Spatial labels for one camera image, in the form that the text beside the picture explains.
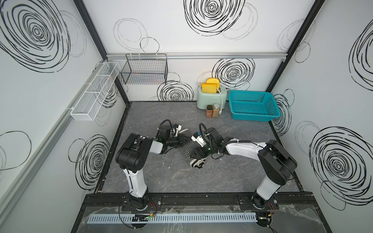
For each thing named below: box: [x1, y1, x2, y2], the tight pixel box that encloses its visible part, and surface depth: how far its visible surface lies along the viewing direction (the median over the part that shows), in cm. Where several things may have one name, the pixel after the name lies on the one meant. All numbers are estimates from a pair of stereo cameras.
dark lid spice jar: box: [205, 104, 213, 118], surface depth 107 cm
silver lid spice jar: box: [211, 103, 220, 118], surface depth 107 cm
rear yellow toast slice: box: [205, 77, 221, 89], surface depth 110 cm
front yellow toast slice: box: [201, 82, 218, 94], surface depth 105 cm
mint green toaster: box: [196, 85, 228, 110], surface depth 108 cm
